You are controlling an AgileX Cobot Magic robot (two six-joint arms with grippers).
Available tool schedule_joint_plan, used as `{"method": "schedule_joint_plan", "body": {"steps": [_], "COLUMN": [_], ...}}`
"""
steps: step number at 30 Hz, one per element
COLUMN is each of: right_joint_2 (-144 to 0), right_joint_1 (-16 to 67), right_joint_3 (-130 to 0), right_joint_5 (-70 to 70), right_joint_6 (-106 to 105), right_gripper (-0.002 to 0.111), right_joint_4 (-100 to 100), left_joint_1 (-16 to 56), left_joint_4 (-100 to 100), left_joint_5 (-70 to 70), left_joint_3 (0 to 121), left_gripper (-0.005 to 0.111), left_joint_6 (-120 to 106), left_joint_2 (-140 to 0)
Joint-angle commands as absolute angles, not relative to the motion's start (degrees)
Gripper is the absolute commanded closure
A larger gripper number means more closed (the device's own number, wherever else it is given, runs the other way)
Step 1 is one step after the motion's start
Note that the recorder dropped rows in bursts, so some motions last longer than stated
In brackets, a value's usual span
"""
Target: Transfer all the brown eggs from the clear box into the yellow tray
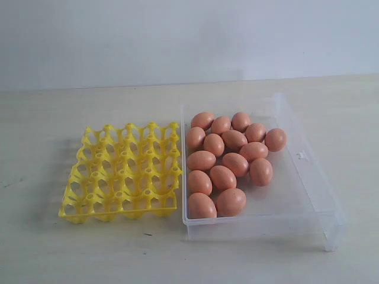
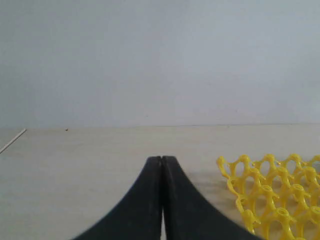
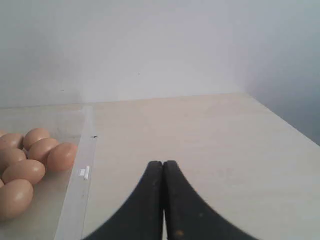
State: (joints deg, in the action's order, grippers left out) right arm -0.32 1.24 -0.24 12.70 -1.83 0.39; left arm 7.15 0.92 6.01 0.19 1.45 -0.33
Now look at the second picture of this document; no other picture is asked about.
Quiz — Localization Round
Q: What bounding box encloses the yellow plastic egg tray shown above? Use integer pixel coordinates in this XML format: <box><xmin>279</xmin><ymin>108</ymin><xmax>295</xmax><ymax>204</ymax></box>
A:
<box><xmin>216</xmin><ymin>153</ymin><xmax>320</xmax><ymax>240</ymax></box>

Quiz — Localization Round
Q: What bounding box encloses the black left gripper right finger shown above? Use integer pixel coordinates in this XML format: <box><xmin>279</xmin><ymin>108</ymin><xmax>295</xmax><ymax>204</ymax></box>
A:
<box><xmin>162</xmin><ymin>156</ymin><xmax>260</xmax><ymax>240</ymax></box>

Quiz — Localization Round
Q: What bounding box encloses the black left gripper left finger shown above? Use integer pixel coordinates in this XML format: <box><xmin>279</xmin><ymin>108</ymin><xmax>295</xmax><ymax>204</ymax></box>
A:
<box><xmin>75</xmin><ymin>156</ymin><xmax>162</xmax><ymax>240</ymax></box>

